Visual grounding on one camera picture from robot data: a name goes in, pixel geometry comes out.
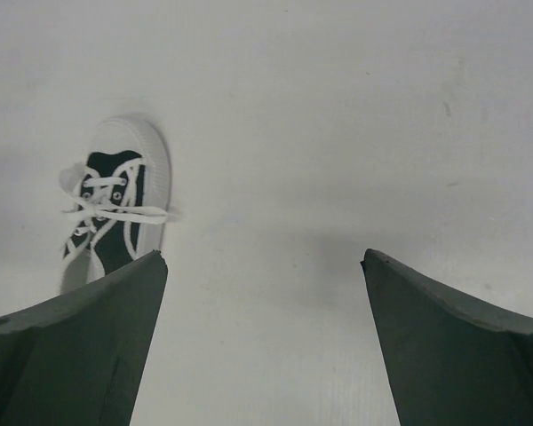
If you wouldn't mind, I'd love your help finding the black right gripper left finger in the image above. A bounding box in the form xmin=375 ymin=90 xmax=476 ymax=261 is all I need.
xmin=0 ymin=251 xmax=168 ymax=425

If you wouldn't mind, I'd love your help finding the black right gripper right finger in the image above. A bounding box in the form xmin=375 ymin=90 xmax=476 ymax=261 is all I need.
xmin=361 ymin=249 xmax=533 ymax=425

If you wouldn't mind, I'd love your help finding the black white canvas sneaker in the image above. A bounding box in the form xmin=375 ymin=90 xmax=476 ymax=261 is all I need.
xmin=59 ymin=114 xmax=174 ymax=293

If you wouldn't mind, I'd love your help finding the white shoelace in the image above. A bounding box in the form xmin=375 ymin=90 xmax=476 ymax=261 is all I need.
xmin=59 ymin=159 xmax=179 ymax=237

